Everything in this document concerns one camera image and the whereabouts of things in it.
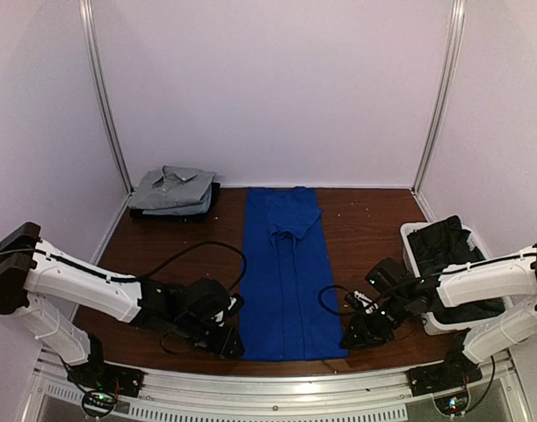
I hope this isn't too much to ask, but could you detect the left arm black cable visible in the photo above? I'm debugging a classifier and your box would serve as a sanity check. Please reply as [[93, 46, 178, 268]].
[[0, 240, 248, 300]]

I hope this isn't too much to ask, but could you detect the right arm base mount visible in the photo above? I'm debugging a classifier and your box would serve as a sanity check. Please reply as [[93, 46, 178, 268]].
[[407, 359, 483, 397]]

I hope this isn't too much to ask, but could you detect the left aluminium frame post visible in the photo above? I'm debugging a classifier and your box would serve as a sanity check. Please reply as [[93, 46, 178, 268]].
[[78, 0, 134, 195]]

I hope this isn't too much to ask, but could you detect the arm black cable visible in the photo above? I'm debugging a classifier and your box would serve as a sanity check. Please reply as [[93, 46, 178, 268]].
[[317, 284, 361, 317], [0, 240, 248, 300]]

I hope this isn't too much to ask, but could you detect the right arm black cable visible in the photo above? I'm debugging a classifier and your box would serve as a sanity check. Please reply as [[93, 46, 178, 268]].
[[317, 284, 361, 317]]

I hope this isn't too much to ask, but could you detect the black garment in basket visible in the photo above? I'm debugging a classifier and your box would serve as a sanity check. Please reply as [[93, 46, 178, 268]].
[[407, 215, 505, 324]]

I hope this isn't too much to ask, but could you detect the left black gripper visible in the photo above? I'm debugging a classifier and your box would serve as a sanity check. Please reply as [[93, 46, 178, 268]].
[[174, 315, 246, 360]]

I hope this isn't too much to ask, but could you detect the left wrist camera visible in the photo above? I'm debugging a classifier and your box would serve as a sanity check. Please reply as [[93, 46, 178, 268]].
[[212, 294, 244, 326]]

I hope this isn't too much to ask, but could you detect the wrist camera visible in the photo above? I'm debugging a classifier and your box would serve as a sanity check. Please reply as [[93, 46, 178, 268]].
[[345, 290, 379, 315], [212, 294, 244, 326]]

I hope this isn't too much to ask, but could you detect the right aluminium frame post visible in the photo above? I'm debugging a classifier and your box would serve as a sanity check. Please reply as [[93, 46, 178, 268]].
[[411, 0, 466, 196]]

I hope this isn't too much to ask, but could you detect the white laundry basket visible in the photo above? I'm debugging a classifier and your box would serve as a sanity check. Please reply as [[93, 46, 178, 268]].
[[400, 216, 512, 336]]

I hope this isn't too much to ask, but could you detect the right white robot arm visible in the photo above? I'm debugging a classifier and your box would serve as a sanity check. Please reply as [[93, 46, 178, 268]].
[[340, 241, 537, 389]]

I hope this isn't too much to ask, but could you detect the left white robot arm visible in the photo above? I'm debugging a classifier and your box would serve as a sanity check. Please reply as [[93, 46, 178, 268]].
[[0, 222, 244, 390]]

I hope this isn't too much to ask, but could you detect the grey polo shirt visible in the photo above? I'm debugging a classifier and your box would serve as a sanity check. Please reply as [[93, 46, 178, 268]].
[[128, 165, 215, 210]]

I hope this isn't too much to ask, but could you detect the front aluminium rail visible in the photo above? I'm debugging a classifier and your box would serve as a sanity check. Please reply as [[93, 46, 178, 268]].
[[18, 348, 532, 421]]

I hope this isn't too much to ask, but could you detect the blue garment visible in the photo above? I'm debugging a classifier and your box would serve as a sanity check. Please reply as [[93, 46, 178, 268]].
[[239, 187, 348, 362]]

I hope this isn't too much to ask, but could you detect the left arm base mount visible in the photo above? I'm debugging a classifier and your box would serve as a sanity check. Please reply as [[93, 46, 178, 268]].
[[65, 362, 144, 397]]

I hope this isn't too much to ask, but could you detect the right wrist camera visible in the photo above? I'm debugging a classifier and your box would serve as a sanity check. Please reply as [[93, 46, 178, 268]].
[[345, 290, 379, 315]]

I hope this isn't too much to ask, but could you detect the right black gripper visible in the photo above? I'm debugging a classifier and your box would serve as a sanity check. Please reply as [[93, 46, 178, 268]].
[[340, 293, 411, 352]]

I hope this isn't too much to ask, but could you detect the aluminium frame post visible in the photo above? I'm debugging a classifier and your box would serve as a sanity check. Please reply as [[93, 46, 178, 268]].
[[411, 0, 466, 196], [78, 0, 134, 195]]

